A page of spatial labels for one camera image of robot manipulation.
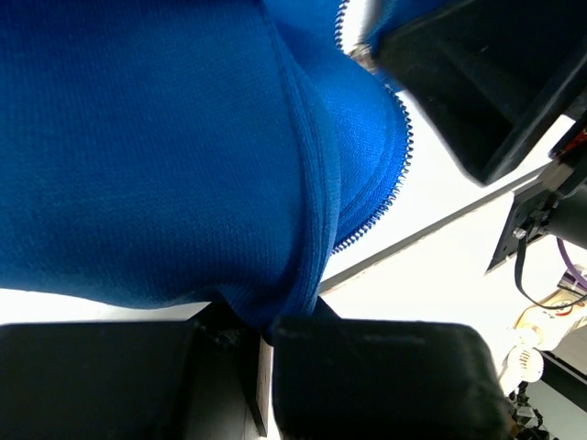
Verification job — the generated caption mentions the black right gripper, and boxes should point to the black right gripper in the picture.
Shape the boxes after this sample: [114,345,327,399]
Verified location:
[378,0,586,270]

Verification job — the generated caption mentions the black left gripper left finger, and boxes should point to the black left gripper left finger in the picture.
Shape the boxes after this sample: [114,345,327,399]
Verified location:
[1,304,271,439]

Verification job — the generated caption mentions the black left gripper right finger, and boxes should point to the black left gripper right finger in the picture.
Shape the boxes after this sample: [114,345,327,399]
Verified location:
[271,306,508,439]

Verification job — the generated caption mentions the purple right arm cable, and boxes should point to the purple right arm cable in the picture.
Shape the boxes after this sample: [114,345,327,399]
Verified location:
[557,236,587,294]

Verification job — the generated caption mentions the blue jacket white lining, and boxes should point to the blue jacket white lining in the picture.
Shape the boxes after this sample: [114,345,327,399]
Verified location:
[1,1,412,330]

